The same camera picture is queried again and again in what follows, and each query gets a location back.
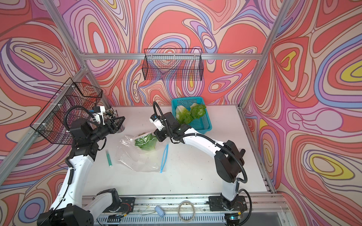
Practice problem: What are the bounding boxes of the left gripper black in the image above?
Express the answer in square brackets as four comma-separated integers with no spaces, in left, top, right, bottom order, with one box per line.
[88,117,124,145]

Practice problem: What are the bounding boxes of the chinese cabbage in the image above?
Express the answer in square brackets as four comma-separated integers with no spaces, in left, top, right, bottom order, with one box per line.
[190,103,206,119]
[176,105,194,124]

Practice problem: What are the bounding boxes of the clear zip-top bag blue seal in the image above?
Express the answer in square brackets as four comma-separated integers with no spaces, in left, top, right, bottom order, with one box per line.
[116,136,169,173]

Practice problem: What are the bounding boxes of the small clear bag pink seal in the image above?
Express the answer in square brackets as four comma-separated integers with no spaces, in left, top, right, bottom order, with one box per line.
[120,132,158,152]

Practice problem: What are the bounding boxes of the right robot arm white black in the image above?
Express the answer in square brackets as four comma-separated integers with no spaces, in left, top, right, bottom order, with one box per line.
[150,112,248,210]

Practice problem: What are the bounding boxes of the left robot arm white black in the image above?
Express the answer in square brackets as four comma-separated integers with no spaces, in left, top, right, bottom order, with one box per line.
[37,116,125,226]

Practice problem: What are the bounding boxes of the clear cup of pens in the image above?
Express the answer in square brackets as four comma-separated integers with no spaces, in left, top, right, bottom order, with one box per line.
[103,108,119,120]

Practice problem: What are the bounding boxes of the teal plastic basket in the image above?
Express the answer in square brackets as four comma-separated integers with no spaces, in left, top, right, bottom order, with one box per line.
[171,97,212,134]

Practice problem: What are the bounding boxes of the green marker pen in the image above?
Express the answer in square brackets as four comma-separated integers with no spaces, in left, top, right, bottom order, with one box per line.
[106,150,113,167]

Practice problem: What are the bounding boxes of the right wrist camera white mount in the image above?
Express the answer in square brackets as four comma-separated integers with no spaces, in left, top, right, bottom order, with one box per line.
[150,114,165,131]

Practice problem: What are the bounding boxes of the black wire basket left wall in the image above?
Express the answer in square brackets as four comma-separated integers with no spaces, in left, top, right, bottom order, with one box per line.
[29,77,103,145]

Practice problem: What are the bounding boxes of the black wire basket wall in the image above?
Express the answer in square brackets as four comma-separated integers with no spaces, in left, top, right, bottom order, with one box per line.
[142,48,204,82]
[29,77,103,145]

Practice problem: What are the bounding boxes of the black wire basket back wall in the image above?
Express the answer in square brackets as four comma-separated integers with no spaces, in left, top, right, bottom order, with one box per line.
[142,48,204,82]

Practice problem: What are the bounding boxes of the coiled beige cable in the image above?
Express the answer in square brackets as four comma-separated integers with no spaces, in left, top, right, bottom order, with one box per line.
[177,200,196,223]

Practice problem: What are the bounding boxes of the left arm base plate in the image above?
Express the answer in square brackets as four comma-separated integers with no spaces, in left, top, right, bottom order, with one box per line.
[114,197,136,214]

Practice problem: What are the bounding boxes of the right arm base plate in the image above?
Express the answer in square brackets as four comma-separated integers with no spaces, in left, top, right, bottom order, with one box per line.
[206,195,248,212]

